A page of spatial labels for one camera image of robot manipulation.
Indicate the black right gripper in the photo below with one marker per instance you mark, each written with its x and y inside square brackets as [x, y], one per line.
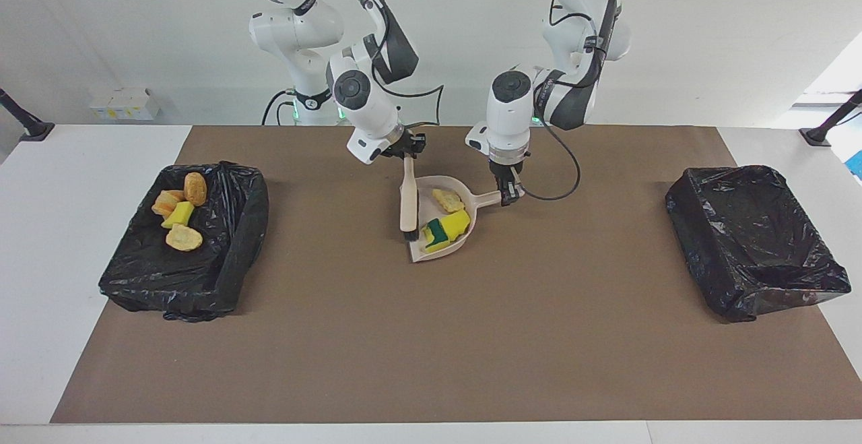
[407, 144]

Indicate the small yellow sponge piece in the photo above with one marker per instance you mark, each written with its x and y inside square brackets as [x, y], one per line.
[178, 215]

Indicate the green and yellow sponge piece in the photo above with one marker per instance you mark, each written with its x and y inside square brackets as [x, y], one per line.
[436, 232]

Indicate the orange striped sponge chunk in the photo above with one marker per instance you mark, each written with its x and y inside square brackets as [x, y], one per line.
[183, 238]
[165, 203]

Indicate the pale beige sponge chunk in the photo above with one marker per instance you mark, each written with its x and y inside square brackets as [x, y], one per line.
[448, 200]

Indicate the bin lined with black bag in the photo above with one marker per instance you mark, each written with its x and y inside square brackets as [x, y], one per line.
[215, 262]
[741, 242]

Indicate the brown bread-like sponge chunk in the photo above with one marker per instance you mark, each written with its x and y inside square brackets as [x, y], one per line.
[195, 189]

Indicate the small white wall box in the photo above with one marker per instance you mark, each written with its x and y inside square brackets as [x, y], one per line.
[101, 104]
[145, 104]
[122, 102]

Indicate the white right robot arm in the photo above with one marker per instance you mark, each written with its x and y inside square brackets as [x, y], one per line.
[363, 104]

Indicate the black stand with base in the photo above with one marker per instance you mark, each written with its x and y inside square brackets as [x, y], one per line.
[34, 129]
[818, 135]

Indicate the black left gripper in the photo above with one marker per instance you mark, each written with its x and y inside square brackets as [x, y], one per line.
[510, 169]

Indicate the brown table mat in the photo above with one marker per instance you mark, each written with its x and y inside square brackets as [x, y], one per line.
[431, 363]

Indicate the blue object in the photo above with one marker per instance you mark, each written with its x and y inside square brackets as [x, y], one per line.
[857, 164]

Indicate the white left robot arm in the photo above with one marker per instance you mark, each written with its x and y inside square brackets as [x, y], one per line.
[508, 114]

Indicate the beige plastic dustpan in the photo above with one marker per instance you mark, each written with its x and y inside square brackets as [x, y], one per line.
[486, 198]

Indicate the beige hand brush black bristles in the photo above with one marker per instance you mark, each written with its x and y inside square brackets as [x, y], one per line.
[407, 195]

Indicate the large yellow sponge piece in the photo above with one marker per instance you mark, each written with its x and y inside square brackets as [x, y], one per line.
[459, 223]

